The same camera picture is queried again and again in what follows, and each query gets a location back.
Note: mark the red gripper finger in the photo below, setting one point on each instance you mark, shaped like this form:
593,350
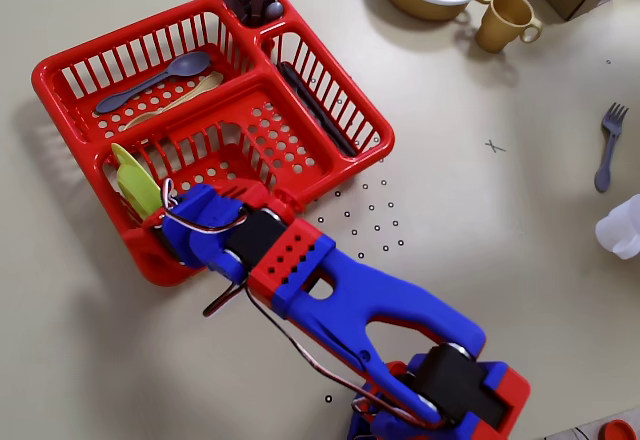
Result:
152,222

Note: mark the red plastic dish rack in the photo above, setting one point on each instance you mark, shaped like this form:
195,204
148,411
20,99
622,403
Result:
210,125

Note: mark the translucent white plastic cup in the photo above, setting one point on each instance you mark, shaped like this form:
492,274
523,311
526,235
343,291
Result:
620,230

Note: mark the beige plastic spoon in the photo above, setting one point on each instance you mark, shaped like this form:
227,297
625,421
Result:
200,87

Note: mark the yellow-green plastic plate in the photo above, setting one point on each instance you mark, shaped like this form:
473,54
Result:
137,187

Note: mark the red round cap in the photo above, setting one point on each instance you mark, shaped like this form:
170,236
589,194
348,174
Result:
617,431

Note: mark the large grey plastic spoon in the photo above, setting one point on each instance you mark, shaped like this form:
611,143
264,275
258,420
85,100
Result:
187,64

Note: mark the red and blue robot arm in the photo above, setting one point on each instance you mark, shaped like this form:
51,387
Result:
380,300

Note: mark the dark grey plastic knife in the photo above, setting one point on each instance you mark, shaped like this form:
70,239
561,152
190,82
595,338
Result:
231,1

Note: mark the dark grey long utensil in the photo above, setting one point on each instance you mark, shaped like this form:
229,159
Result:
305,102
320,110

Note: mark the blue gripper body black motor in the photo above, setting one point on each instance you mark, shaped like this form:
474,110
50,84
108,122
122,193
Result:
168,246

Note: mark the tan plastic mug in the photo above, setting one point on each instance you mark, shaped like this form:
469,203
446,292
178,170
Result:
502,22

